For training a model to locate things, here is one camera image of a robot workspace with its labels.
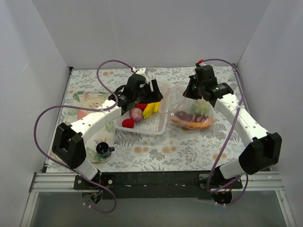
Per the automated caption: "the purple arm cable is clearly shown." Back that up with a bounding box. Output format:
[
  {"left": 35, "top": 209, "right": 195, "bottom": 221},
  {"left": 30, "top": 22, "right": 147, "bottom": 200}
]
[
  {"left": 206, "top": 58, "right": 249, "bottom": 206},
  {"left": 33, "top": 60, "right": 137, "bottom": 213}
]

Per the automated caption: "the pink beige round plate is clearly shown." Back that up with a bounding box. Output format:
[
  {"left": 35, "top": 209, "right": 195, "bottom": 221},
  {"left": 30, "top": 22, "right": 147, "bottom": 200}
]
[{"left": 77, "top": 97, "right": 105, "bottom": 120}]

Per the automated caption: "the dark blue mug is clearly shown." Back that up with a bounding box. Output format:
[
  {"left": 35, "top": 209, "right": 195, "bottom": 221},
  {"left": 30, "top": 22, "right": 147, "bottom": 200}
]
[{"left": 96, "top": 142, "right": 115, "bottom": 158}]

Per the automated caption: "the green cabbage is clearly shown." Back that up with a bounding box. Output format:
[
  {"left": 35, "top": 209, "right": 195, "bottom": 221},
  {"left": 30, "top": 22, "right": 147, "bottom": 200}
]
[{"left": 191, "top": 99, "right": 211, "bottom": 116}]

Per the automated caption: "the red strawberry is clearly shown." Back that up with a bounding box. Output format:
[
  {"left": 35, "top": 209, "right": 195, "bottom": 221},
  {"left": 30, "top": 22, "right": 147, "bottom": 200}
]
[{"left": 122, "top": 118, "right": 134, "bottom": 129}]

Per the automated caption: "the floral table mat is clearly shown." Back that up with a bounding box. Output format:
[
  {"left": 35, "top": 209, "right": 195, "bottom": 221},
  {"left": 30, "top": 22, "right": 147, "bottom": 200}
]
[{"left": 64, "top": 69, "right": 244, "bottom": 172}]

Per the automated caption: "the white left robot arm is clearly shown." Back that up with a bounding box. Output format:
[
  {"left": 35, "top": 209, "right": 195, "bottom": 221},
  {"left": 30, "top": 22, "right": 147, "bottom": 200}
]
[{"left": 52, "top": 73, "right": 163, "bottom": 189}]

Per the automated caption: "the aluminium frame rail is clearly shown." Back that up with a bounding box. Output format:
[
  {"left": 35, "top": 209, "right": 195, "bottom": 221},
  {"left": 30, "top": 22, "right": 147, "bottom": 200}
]
[{"left": 21, "top": 171, "right": 295, "bottom": 227}]

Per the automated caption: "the yellow banana bunch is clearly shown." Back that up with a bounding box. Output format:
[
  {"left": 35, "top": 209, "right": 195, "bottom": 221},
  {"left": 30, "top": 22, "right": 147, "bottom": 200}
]
[{"left": 142, "top": 102, "right": 160, "bottom": 119}]

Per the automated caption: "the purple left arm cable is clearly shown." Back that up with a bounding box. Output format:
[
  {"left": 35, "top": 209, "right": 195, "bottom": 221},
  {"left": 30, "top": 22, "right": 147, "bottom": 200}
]
[{"left": 33, "top": 60, "right": 137, "bottom": 213}]

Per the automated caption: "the white plastic basket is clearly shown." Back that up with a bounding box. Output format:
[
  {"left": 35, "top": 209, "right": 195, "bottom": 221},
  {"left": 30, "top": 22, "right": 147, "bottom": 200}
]
[{"left": 114, "top": 80, "right": 171, "bottom": 135}]

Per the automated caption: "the red apple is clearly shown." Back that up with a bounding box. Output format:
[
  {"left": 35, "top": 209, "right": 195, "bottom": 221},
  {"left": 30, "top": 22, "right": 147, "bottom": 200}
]
[{"left": 135, "top": 103, "right": 147, "bottom": 111}]

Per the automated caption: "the leaf patterned tray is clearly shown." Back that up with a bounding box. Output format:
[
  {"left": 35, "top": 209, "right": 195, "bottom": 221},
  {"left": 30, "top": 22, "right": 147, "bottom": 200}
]
[{"left": 59, "top": 90, "right": 116, "bottom": 164}]

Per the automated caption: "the clear zip top bag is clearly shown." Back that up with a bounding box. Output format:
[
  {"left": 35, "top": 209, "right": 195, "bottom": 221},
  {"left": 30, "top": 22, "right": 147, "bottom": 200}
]
[{"left": 168, "top": 85, "right": 214, "bottom": 121}]

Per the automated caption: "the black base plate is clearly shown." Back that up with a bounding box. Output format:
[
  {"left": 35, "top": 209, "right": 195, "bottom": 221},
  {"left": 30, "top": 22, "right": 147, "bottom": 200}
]
[{"left": 73, "top": 170, "right": 243, "bottom": 201}]

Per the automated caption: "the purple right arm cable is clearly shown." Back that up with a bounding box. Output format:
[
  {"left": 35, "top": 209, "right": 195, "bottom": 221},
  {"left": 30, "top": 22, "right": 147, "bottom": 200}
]
[{"left": 206, "top": 58, "right": 249, "bottom": 206}]

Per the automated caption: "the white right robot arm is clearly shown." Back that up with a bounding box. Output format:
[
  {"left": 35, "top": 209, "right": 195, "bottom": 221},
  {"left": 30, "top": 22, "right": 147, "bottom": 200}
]
[{"left": 183, "top": 63, "right": 282, "bottom": 188}]

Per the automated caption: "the purple onion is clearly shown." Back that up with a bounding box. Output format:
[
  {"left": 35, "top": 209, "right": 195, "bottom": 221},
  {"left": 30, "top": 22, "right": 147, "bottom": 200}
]
[{"left": 130, "top": 108, "right": 143, "bottom": 122}]

